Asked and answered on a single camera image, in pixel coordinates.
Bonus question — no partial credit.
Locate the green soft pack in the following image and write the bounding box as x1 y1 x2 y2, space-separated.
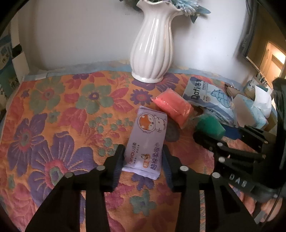
196 114 225 140

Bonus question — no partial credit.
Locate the Dafi blue white bag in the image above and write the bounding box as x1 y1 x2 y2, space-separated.
183 76 235 125

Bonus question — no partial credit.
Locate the orange pink soft pack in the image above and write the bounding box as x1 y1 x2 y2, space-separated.
151 89 194 129

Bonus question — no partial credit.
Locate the purple wet wipes pack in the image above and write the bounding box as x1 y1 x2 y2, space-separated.
123 106 168 180

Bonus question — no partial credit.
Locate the blue tissue box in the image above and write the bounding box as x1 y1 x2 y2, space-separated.
232 86 272 129

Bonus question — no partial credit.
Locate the pen holder cup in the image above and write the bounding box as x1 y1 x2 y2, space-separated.
243 72 272 94

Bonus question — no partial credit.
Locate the floral woven table cloth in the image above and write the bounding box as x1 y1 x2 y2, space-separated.
1 68 214 231

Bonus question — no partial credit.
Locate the white ribbed ceramic vase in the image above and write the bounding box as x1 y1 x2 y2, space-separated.
130 1 183 84

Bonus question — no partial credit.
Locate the blue white artificial flower bouquet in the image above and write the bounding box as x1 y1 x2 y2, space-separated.
120 0 211 23

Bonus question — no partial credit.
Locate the white pole lamp stand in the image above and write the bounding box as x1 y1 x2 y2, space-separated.
10 13 29 84

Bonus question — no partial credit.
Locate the black wall television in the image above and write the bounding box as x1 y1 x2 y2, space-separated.
240 1 285 83

